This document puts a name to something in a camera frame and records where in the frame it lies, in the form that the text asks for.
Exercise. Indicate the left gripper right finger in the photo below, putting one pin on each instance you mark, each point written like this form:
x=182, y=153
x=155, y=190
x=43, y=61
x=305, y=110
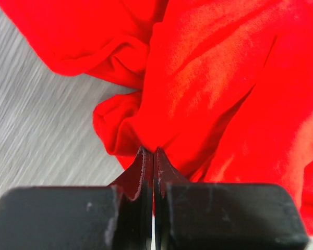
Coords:
x=222, y=215

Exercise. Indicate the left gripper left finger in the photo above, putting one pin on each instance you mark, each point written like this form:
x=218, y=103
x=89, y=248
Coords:
x=116, y=216

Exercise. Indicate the red t shirt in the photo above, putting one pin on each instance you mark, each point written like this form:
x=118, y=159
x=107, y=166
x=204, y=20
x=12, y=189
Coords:
x=224, y=87

